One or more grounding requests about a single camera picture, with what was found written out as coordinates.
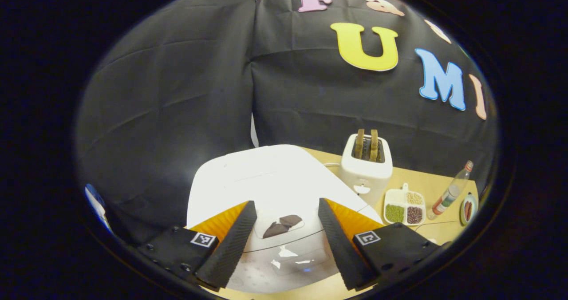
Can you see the white toaster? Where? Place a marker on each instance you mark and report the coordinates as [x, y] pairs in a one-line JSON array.
[[364, 175]]

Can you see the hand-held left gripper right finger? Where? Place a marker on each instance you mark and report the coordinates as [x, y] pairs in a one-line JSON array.
[[341, 249]]

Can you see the white divided grain dish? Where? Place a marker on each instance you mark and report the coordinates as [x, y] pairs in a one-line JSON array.
[[395, 198]]

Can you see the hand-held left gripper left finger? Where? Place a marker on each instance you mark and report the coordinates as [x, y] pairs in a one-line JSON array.
[[230, 249]]

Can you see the green plate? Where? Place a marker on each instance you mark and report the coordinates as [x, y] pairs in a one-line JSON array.
[[472, 202]]

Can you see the clear plastic bottle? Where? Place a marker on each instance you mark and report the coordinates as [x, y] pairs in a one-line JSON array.
[[450, 193]]

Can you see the black backdrop cloth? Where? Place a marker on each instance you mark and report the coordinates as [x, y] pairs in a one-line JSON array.
[[177, 91]]

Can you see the white rice cooker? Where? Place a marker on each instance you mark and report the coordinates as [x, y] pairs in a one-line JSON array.
[[266, 180]]

